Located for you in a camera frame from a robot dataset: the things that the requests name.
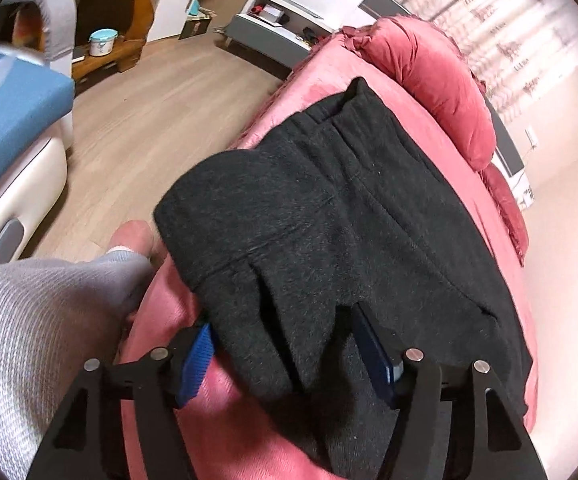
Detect person's bare foot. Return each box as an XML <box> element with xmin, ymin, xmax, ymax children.
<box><xmin>111</xmin><ymin>220</ymin><xmax>170</xmax><ymax>266</ymax></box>

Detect white cabinet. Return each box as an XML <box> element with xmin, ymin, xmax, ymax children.
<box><xmin>146</xmin><ymin>0</ymin><xmax>215</xmax><ymax>43</ymax></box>

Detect blue and white sofa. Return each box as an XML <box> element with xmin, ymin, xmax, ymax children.
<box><xmin>0</xmin><ymin>42</ymin><xmax>77</xmax><ymax>276</ymax></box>

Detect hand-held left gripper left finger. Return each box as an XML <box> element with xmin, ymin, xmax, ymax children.
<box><xmin>26</xmin><ymin>322</ymin><xmax>216</xmax><ymax>480</ymax></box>

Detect grey sofa armrest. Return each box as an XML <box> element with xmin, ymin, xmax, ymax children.
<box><xmin>1</xmin><ymin>0</ymin><xmax>77</xmax><ymax>78</ymax></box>

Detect wooden shelf table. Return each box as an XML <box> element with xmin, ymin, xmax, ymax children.
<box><xmin>24</xmin><ymin>0</ymin><xmax>177</xmax><ymax>81</ymax></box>

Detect black pants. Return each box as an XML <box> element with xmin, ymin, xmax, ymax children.
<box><xmin>154</xmin><ymin>77</ymin><xmax>534</xmax><ymax>478</ymax></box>

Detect pink bed with blanket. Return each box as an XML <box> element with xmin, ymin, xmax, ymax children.
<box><xmin>119</xmin><ymin>17</ymin><xmax>540</xmax><ymax>480</ymax></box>

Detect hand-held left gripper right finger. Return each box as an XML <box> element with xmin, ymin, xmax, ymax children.
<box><xmin>353</xmin><ymin>305</ymin><xmax>542</xmax><ymax>480</ymax></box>

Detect person's grey trouser leg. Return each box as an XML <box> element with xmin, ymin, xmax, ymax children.
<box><xmin>0</xmin><ymin>250</ymin><xmax>152</xmax><ymax>461</ymax></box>

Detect white pot with teal lid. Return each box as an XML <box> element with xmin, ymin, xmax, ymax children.
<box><xmin>88</xmin><ymin>29</ymin><xmax>118</xmax><ymax>58</ymax></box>

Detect patterned pale curtain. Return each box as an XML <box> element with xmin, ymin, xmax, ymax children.
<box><xmin>379</xmin><ymin>0</ymin><xmax>578</xmax><ymax>131</ymax></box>

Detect white and grey nightstand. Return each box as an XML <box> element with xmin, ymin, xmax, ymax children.
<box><xmin>226</xmin><ymin>0</ymin><xmax>377</xmax><ymax>68</ymax></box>

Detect brown box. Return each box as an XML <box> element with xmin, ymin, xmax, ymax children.
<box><xmin>179</xmin><ymin>10</ymin><xmax>215</xmax><ymax>41</ymax></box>

